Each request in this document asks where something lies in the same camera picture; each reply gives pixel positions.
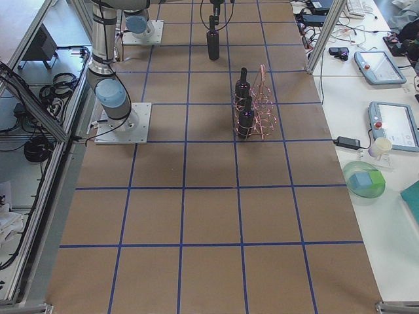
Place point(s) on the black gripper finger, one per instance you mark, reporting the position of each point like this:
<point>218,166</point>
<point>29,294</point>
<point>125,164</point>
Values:
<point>215,15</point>

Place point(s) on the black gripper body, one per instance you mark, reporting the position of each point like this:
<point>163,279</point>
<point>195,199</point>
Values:
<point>214,7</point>

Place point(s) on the dark glass wine bottle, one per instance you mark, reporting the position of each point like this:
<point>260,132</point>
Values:
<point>212,37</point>

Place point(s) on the dark wine bottle in basket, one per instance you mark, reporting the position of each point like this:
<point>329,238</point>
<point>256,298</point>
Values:
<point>245,119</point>

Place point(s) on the black power brick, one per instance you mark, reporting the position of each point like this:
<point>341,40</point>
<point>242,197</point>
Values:
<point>313,20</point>

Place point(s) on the blue teach pendant far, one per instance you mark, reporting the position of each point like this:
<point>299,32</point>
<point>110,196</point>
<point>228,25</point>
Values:
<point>379,68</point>

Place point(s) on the blue teach pendant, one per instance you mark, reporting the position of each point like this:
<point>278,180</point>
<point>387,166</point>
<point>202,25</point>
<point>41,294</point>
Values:
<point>379,68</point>
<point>395,122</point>

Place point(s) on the black power adapter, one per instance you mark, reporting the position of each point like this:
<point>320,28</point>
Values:
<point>346,142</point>

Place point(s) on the blue teach pendant near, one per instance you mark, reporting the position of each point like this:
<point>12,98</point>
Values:
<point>395,122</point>

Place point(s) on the white paper cup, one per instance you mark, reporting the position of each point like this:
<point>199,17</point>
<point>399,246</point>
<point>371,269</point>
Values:
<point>380,146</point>

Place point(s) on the green bowl with blocks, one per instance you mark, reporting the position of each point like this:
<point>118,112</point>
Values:
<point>364,179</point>

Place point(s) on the copper wire wine basket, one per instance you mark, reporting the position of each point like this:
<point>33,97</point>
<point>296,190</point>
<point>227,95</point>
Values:
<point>265,121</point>

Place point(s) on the aluminium frame post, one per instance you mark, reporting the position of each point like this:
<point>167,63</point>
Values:
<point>330,23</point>

